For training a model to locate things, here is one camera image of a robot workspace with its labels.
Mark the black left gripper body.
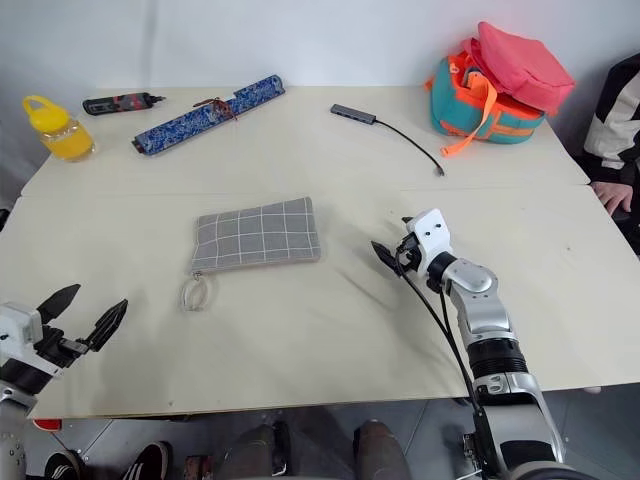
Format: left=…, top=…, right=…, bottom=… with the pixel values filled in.
left=33, top=322, right=95, bottom=370

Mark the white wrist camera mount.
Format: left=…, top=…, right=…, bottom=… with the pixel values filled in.
left=405, top=208, right=457, bottom=277
left=0, top=301, right=46, bottom=375

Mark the black red electric screwdriver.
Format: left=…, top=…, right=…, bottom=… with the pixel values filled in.
left=81, top=91, right=167, bottom=117

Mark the yellow lidded orange liquid bottle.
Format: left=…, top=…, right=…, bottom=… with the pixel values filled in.
left=21, top=94, right=97, bottom=163

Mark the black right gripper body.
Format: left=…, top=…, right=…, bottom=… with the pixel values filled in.
left=395, top=232, right=427, bottom=274

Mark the grey usb hub black cable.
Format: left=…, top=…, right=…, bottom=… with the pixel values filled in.
left=329, top=103, right=447, bottom=178

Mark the person bare hand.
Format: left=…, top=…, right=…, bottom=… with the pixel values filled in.
left=590, top=180, right=634, bottom=214

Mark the small brown object on floor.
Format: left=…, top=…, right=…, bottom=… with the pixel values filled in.
left=184, top=453, right=217, bottom=480

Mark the grey checkered fabric pouch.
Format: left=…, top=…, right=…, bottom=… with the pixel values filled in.
left=188, top=196, right=322, bottom=277

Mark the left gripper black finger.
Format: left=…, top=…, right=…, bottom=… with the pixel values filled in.
left=37, top=283, right=82, bottom=326
left=84, top=298, right=129, bottom=353

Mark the long blue patterned fabric pouch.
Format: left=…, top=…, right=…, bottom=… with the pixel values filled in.
left=130, top=74, right=287, bottom=158

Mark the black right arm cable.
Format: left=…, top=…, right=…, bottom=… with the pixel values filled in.
left=393, top=247, right=504, bottom=480

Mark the clear ring zipper pull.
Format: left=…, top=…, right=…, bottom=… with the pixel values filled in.
left=178, top=271, right=219, bottom=315

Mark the person in black white jacket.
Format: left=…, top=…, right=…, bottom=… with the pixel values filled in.
left=582, top=51, right=640, bottom=174

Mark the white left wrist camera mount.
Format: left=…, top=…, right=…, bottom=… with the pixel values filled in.
left=0, top=301, right=46, bottom=375

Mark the teal orange bag pink lid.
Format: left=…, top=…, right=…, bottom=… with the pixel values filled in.
left=424, top=20, right=577, bottom=161

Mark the black white sneaker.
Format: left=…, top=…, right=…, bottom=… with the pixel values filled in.
left=44, top=449, right=85, bottom=480
left=121, top=439, right=174, bottom=480

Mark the grey metal stand bracket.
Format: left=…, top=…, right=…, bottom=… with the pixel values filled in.
left=461, top=431, right=489, bottom=472

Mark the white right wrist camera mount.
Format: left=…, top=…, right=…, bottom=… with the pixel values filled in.
left=405, top=208, right=457, bottom=277

